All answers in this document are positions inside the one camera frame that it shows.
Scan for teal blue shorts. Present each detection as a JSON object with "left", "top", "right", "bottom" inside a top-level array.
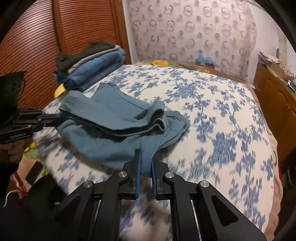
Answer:
[{"left": 57, "top": 82, "right": 190, "bottom": 176}]

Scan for person's left hand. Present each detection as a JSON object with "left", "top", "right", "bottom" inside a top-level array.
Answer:
[{"left": 0, "top": 140, "right": 25, "bottom": 164}]

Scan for colourful floral beige blanket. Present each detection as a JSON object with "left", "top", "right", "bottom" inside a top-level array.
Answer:
[{"left": 9, "top": 59, "right": 284, "bottom": 241}]

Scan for brown louvered wardrobe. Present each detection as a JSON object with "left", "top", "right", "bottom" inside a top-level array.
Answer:
[{"left": 1, "top": 1, "right": 131, "bottom": 108}]

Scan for black phone on bed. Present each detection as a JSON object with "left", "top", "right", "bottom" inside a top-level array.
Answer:
[{"left": 25, "top": 161, "right": 44, "bottom": 185}]

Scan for black folded pants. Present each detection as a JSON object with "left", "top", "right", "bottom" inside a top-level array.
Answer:
[{"left": 56, "top": 42, "right": 120, "bottom": 72}]

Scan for blue folded jeans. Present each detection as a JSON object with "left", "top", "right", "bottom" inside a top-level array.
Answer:
[{"left": 53, "top": 48, "right": 125, "bottom": 92}]

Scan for blue floral white quilt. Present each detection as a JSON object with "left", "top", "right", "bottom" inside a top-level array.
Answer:
[{"left": 34, "top": 65, "right": 274, "bottom": 240}]

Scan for grey folded garment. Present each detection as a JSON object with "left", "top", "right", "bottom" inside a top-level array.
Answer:
[{"left": 67, "top": 45, "right": 122, "bottom": 75}]

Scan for brown wooden cabinet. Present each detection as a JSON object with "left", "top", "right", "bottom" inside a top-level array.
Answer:
[{"left": 253, "top": 64, "right": 295, "bottom": 173}]

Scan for box with blue cloth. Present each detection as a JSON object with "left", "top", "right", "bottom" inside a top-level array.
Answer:
[{"left": 195, "top": 54, "right": 216, "bottom": 69}]

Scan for cardboard box on cabinet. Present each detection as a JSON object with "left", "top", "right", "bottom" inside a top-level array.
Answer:
[{"left": 268, "top": 62, "right": 295, "bottom": 82}]

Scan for stack of papers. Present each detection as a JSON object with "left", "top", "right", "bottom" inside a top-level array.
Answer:
[{"left": 258, "top": 51, "right": 280, "bottom": 68}]

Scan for pink circle patterned curtain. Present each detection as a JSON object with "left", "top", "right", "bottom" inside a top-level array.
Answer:
[{"left": 126, "top": 1, "right": 257, "bottom": 79}]

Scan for beige tied side curtain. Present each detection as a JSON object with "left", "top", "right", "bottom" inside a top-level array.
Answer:
[{"left": 276, "top": 26, "right": 287, "bottom": 66}]

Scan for white charging cable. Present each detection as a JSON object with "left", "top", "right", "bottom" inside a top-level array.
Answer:
[{"left": 2, "top": 180, "right": 30, "bottom": 209}]

